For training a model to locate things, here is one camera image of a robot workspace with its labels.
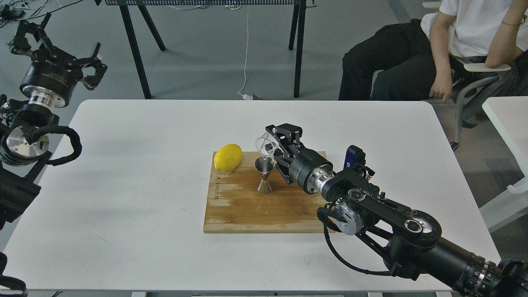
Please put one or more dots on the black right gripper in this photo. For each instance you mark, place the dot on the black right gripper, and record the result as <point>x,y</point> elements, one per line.
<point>296,163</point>

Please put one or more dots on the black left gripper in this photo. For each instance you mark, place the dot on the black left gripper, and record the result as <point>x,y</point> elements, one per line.
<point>47,78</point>

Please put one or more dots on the small clear glass cup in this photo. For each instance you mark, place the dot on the small clear glass cup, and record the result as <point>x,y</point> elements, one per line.
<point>266,146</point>

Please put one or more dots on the steel jigger measuring cup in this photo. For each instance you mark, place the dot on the steel jigger measuring cup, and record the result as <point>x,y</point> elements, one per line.
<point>264,165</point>

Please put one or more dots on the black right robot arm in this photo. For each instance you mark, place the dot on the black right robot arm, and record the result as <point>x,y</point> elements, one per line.
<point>409,241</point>

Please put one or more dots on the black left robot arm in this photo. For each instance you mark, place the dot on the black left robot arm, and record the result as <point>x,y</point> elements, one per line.
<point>30,131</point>

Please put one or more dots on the yellow lemon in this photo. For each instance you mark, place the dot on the yellow lemon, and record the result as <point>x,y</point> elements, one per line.
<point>228,158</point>

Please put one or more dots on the wooden cutting board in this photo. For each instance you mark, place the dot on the wooden cutting board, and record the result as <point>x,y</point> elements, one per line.
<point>234,204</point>

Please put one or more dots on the seated person in white shirt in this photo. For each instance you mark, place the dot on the seated person in white shirt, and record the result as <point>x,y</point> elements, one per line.
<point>415,60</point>

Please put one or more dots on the grey white chair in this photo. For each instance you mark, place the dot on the grey white chair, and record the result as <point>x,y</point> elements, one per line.
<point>474,82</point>

